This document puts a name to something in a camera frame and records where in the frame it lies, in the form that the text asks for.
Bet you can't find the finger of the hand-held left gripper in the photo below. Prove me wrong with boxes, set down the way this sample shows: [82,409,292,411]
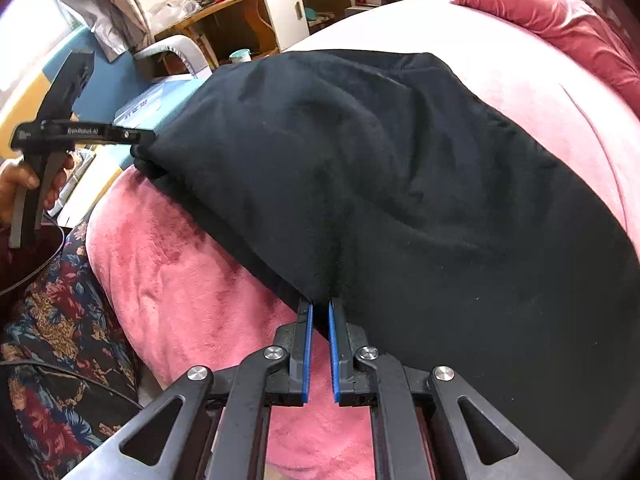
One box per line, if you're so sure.
[112,127,157,161]

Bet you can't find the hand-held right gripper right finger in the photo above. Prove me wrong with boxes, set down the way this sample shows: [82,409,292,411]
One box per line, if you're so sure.
[327,297,576,480]

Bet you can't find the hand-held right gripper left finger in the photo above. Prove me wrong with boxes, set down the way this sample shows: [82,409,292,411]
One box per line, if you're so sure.
[82,297,315,480]

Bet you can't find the black embroidered pants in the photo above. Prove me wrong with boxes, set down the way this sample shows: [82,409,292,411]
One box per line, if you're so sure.
[131,49,640,480]

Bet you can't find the person's left forearm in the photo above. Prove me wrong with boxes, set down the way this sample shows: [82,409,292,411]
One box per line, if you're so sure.
[0,220,66,297]

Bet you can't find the person's left hand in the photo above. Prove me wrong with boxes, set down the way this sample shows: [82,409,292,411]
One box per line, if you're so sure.
[0,152,77,226]

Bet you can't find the clear plastic packet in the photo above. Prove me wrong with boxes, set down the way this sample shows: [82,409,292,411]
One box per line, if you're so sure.
[114,87,166,126]

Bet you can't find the blue and grey armchair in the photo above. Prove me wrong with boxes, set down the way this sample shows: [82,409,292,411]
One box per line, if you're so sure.
[0,25,218,221]

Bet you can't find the grey plastic sheet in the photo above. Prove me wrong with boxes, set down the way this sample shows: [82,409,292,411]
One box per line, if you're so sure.
[57,0,132,57]

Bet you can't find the clear plastic bags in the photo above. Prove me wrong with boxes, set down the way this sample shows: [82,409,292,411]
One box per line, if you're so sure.
[147,0,208,31]

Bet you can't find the low wooden side table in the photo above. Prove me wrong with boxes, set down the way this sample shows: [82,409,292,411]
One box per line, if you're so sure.
[154,0,281,68]

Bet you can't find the bed with pink blanket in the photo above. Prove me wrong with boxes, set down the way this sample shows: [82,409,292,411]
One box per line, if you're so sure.
[85,0,640,480]

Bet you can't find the white drawer cabinet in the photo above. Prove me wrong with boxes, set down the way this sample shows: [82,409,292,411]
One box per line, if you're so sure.
[252,0,311,53]

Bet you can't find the person's floral clothing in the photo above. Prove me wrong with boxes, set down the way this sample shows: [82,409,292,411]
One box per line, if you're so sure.
[0,220,147,480]

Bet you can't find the white flower-print nightstand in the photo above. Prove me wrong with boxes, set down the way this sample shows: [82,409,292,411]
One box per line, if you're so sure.
[345,0,436,23]

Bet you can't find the red velvet quilt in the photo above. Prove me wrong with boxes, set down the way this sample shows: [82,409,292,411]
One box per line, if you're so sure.
[450,0,640,111]

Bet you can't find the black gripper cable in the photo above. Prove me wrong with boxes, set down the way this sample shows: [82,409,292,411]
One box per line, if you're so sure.
[0,220,143,407]

